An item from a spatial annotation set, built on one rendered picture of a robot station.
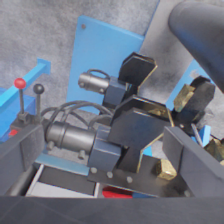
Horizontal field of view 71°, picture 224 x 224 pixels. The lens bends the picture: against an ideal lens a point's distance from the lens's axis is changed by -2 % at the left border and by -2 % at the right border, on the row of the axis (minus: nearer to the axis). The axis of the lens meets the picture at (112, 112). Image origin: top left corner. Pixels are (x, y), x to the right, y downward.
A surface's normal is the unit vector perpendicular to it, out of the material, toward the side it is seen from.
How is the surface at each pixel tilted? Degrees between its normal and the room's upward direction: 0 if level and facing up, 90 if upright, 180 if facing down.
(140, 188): 90
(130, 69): 0
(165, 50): 0
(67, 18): 0
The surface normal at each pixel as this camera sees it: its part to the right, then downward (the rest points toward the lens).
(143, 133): -0.11, 0.62
